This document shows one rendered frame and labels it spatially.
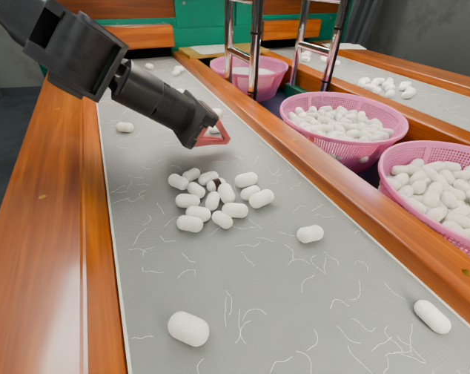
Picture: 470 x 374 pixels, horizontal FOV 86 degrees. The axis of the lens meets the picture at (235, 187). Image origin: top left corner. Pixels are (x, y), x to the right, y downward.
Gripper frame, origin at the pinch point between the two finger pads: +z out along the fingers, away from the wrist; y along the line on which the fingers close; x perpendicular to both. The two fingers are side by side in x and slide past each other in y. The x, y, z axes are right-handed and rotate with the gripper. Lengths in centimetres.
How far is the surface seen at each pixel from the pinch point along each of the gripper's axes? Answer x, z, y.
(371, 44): -143, 230, 184
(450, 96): -43, 58, 0
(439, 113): -34, 46, -6
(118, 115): 12.1, -10.9, 24.5
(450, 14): -160, 193, 106
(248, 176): 1.0, -0.9, -11.4
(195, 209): 7.2, -8.4, -14.7
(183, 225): 8.9, -9.7, -16.2
